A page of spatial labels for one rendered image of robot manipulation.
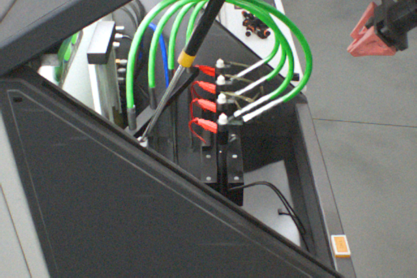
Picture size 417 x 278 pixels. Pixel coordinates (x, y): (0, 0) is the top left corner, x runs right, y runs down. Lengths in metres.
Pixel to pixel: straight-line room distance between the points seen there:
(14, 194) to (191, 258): 0.31
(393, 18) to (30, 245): 0.74
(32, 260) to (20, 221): 0.10
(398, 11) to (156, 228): 0.56
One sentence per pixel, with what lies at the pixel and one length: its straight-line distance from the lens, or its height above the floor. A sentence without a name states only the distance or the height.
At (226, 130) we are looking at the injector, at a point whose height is 1.10.
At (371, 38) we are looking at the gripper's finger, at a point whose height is 1.38.
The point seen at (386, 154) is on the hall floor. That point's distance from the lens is 2.94.
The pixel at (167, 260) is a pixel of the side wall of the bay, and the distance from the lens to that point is 0.93.
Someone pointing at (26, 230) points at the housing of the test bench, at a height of 1.16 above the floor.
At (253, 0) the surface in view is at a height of 1.41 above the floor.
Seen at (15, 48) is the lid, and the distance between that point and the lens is 0.67.
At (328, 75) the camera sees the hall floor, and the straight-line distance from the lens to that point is 3.53.
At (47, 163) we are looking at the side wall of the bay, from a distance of 0.80.
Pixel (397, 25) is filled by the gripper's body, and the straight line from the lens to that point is 0.98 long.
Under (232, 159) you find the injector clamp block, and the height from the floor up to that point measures 0.98.
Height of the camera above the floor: 1.81
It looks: 37 degrees down
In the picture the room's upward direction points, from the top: straight up
